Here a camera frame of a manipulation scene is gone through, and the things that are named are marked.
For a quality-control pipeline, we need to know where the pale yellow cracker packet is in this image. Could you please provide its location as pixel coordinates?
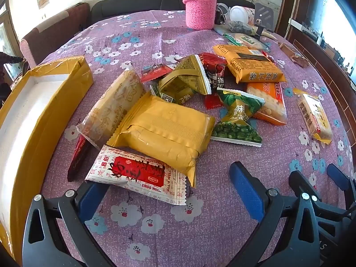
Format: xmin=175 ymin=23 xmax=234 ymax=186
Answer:
xmin=293 ymin=87 xmax=334 ymax=145

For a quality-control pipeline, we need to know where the purple floral tablecloth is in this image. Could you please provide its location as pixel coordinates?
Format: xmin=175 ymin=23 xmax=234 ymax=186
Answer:
xmin=26 ymin=10 xmax=356 ymax=267

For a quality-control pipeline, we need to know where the black sofa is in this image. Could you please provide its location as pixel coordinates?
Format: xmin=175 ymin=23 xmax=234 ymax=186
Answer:
xmin=90 ymin=0 xmax=256 ymax=27

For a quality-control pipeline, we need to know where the television screen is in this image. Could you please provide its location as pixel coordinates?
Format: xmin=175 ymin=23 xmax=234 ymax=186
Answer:
xmin=314 ymin=0 xmax=356 ymax=70

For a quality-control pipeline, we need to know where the beige translucent biscuit packet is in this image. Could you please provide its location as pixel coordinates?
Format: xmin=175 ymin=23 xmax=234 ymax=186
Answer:
xmin=76 ymin=68 xmax=146 ymax=149

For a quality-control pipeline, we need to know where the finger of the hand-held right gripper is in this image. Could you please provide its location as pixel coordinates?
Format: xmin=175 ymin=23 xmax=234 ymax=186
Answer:
xmin=327 ymin=164 xmax=356 ymax=217
xmin=289 ymin=170 xmax=351 ymax=223

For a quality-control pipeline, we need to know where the grey metal stand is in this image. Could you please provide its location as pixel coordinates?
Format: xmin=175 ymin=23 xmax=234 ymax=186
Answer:
xmin=254 ymin=3 xmax=274 ymax=30

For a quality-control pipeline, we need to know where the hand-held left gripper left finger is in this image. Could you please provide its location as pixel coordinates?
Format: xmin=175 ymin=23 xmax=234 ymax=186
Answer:
xmin=22 ymin=182 xmax=117 ymax=267

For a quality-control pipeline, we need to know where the green pea snack packet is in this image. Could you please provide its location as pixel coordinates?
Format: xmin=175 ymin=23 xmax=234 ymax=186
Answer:
xmin=210 ymin=87 xmax=265 ymax=147

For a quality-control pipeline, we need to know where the red candy with black label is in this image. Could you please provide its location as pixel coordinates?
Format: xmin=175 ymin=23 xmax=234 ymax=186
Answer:
xmin=208 ymin=71 xmax=226 ymax=89

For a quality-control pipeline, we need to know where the red crinkled snack packet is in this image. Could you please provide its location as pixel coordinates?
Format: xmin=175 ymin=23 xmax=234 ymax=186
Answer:
xmin=198 ymin=52 xmax=229 ymax=74

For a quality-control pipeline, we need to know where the dark red snack packet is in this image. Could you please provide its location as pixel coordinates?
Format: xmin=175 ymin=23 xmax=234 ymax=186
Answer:
xmin=67 ymin=135 xmax=92 ymax=181

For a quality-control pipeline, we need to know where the orange clear cracker packet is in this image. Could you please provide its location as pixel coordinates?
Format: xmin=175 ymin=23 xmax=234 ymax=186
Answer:
xmin=246 ymin=82 xmax=287 ymax=125

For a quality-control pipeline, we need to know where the white red label snack packet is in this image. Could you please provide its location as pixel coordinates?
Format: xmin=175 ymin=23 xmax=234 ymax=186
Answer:
xmin=85 ymin=145 xmax=187 ymax=206

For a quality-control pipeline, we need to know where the green white packet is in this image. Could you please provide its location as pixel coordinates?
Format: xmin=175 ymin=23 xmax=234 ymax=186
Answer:
xmin=222 ymin=32 xmax=267 ymax=48

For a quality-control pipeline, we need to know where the brown packet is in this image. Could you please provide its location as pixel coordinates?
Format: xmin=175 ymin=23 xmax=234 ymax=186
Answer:
xmin=278 ymin=42 xmax=309 ymax=68

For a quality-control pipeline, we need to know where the maroon armchair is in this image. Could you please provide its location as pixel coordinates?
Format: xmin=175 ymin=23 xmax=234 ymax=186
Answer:
xmin=19 ymin=2 xmax=92 ymax=67

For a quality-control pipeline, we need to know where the wooden glass door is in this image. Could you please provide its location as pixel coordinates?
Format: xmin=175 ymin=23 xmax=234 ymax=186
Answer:
xmin=0 ymin=3 xmax=14 ymax=59

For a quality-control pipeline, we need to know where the red black candy packet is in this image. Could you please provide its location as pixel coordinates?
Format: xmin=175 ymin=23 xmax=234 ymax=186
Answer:
xmin=140 ymin=64 xmax=175 ymax=83

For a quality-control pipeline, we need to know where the large plain yellow snack packet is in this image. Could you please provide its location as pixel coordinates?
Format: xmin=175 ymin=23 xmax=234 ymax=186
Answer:
xmin=107 ymin=91 xmax=216 ymax=188

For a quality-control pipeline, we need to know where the yellow green triangular snack packet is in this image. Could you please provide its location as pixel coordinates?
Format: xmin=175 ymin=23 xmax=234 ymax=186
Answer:
xmin=150 ymin=55 xmax=212 ymax=104

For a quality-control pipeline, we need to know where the clear bag of dark seeds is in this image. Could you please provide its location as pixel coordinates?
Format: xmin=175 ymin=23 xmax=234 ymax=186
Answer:
xmin=224 ymin=19 xmax=253 ymax=35

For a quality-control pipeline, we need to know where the pink bottle with knit sleeve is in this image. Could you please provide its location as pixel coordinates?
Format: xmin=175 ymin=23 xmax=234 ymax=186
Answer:
xmin=182 ymin=0 xmax=217 ymax=30

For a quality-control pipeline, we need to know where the white plastic container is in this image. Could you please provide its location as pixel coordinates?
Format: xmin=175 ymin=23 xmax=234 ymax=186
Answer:
xmin=228 ymin=6 xmax=255 ymax=24

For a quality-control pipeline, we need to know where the orange black label snack packet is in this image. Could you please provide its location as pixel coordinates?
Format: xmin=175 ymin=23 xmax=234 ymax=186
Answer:
xmin=213 ymin=44 xmax=286 ymax=84

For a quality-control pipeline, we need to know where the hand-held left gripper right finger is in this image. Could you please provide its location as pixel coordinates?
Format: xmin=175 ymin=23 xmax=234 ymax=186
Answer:
xmin=229 ymin=161 xmax=326 ymax=267

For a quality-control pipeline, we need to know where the yellow cardboard box tray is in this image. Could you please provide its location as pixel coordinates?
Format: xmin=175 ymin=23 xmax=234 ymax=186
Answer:
xmin=0 ymin=56 xmax=93 ymax=256

